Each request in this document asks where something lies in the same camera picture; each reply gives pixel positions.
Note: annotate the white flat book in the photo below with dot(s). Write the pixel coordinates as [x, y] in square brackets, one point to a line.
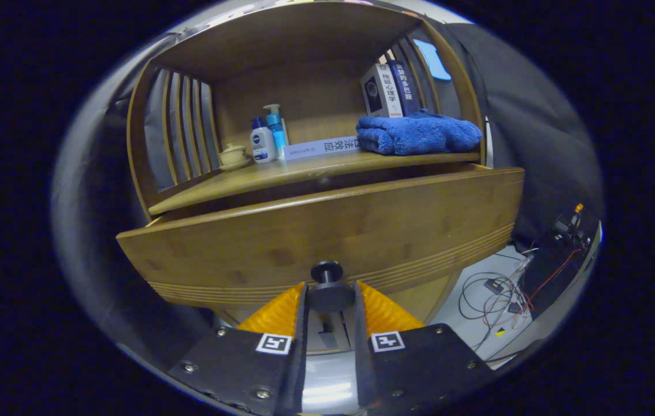
[319, 148]

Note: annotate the blue folded towel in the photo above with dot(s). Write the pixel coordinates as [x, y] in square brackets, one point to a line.
[420, 136]

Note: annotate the white lotion bottle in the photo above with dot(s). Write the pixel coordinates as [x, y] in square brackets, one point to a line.
[261, 147]

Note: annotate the dark blue upright book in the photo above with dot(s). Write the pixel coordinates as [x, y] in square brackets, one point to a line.
[405, 86]

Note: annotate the cream lidded teacup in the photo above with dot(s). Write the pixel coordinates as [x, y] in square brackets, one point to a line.
[233, 157]

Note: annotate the wooden drawer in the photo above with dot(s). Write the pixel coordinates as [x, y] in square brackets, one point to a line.
[304, 231]

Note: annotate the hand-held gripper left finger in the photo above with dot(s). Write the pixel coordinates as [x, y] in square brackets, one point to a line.
[246, 364]

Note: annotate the grey upright book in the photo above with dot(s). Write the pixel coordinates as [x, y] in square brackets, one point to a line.
[379, 92]

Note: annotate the black backdrop cloth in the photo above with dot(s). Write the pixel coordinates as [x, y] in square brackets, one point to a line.
[535, 144]

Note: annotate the wooden cabinet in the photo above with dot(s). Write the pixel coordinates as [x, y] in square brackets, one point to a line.
[304, 86]

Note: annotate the orange and black tool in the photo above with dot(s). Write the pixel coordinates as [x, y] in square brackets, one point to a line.
[573, 222]

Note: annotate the blue pump bottle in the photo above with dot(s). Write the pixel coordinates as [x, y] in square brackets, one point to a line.
[276, 130]

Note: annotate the wooden countertop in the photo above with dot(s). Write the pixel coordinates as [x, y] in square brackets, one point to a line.
[281, 176]

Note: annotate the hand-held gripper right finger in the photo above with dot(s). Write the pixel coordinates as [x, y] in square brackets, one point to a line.
[420, 364]

